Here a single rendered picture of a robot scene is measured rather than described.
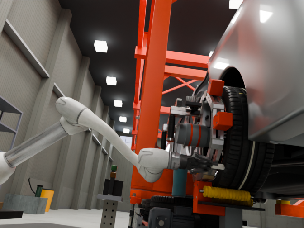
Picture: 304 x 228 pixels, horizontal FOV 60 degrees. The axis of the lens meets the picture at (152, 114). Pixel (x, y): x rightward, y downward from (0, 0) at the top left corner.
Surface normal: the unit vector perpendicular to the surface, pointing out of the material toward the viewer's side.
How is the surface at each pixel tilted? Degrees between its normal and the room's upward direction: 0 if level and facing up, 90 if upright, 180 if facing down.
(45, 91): 90
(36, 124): 90
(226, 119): 90
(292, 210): 90
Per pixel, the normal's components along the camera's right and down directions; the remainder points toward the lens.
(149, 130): 0.08, -0.33
